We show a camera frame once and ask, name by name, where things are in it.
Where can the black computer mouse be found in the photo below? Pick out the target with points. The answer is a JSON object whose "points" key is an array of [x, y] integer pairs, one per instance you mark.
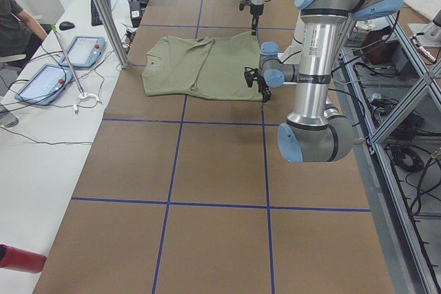
{"points": [[66, 25]]}

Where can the aluminium frame post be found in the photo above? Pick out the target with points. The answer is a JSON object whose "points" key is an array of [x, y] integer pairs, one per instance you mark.
{"points": [[112, 34]]}

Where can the near blue teach pendant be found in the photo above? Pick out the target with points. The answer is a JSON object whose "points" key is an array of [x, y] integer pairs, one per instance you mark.
{"points": [[45, 86]]}

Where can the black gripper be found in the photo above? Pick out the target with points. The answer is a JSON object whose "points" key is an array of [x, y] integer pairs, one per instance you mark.
{"points": [[261, 84], [255, 10]]}

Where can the metal reacher grabber stick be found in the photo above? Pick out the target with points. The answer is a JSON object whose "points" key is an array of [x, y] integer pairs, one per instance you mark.
{"points": [[82, 93]]}

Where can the blue teach pendant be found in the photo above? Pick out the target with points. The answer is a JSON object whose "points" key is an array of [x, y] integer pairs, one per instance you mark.
{"points": [[84, 51], [45, 86]]}

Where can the red bottle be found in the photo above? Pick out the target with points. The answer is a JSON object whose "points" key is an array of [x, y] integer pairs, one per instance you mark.
{"points": [[21, 260]]}

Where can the olive green long-sleeve shirt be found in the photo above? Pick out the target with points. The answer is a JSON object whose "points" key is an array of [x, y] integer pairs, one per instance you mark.
{"points": [[211, 68]]}

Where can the far blue teach pendant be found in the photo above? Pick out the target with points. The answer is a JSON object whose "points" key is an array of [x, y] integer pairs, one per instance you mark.
{"points": [[84, 51]]}

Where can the white pedestal column with base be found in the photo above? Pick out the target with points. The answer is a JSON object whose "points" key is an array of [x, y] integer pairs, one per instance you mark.
{"points": [[293, 52]]}

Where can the seated person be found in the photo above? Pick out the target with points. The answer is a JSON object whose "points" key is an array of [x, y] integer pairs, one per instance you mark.
{"points": [[21, 33]]}

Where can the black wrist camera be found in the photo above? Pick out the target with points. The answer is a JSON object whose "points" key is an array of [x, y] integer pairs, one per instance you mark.
{"points": [[251, 75], [243, 4]]}

